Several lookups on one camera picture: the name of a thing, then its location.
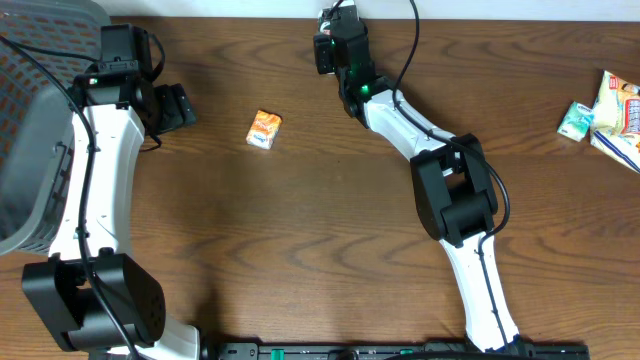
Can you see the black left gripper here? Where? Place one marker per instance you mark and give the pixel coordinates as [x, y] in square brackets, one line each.
[176, 107]

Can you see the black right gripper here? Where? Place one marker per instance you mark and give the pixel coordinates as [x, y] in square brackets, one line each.
[319, 47]

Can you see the orange tissue pack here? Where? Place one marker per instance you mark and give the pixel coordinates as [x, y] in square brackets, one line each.
[263, 130]

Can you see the teal tissue pack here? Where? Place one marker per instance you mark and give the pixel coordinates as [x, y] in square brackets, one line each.
[576, 122]

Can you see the yellow snack bag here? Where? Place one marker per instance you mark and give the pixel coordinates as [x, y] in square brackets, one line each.
[615, 128]

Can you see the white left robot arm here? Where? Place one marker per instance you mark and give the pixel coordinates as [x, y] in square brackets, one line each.
[90, 293]

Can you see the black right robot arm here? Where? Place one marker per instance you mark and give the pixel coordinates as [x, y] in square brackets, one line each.
[456, 190]

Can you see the white barcode scanner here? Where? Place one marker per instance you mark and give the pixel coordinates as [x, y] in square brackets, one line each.
[347, 10]

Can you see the grey plastic shopping basket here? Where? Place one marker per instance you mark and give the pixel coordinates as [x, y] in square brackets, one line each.
[46, 45]

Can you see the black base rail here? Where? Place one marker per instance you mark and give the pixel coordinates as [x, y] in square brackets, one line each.
[431, 350]

